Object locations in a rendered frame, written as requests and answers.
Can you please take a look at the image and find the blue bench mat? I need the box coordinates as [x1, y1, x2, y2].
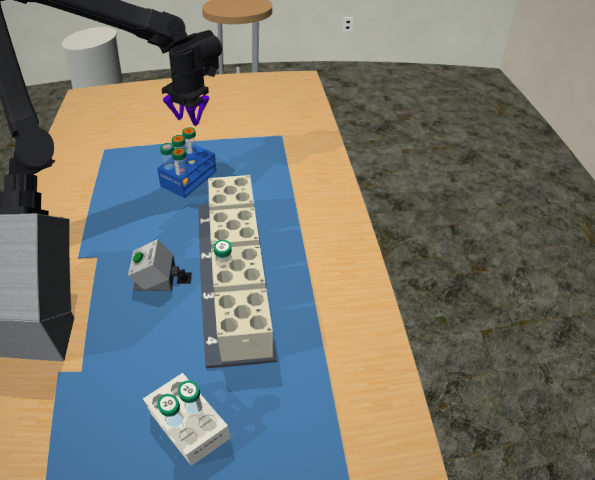
[46, 136, 349, 480]

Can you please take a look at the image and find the blue tube rack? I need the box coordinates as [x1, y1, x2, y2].
[157, 146, 216, 198]

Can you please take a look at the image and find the beige block with round holes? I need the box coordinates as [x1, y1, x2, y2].
[214, 288, 273, 362]

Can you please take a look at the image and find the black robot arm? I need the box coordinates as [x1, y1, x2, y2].
[0, 0, 222, 215]

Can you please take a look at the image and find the beige bucket adapter with round holes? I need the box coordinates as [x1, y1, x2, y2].
[211, 245, 265, 293]
[208, 175, 254, 210]
[210, 207, 259, 249]

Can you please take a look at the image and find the white tube rack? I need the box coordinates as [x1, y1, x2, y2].
[143, 373, 230, 466]

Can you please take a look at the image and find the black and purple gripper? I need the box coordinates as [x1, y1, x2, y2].
[162, 68, 209, 126]

